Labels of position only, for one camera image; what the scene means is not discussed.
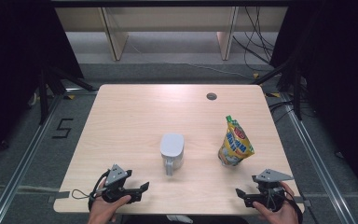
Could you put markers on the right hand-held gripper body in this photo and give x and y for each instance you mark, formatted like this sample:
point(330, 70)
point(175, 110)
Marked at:
point(272, 175)

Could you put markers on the yellow spout pouch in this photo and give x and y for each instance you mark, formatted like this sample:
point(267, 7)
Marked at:
point(235, 144)

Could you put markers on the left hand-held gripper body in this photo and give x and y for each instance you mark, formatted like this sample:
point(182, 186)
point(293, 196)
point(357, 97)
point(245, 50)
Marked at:
point(116, 174)

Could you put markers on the clear jar with white lid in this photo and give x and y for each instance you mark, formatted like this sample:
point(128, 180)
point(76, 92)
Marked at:
point(172, 149)

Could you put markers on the person's right hand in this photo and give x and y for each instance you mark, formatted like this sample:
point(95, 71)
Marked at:
point(279, 216)

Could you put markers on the beige wooden desk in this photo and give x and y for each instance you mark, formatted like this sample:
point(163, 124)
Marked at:
point(167, 18)

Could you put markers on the aluminium floor rail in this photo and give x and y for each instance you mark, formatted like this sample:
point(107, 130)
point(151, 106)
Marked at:
point(313, 155)
point(28, 155)

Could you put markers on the black metal stand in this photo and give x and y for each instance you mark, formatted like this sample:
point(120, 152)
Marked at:
point(48, 93)
point(292, 81)

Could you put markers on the yellow floor tape piece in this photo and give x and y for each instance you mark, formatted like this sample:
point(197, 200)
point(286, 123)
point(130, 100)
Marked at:
point(272, 94)
point(71, 97)
point(256, 75)

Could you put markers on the person's left hand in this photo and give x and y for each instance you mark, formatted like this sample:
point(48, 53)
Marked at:
point(102, 211)

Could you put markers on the grey tape strip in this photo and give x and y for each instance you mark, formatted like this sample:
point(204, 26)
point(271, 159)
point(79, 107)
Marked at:
point(59, 196)

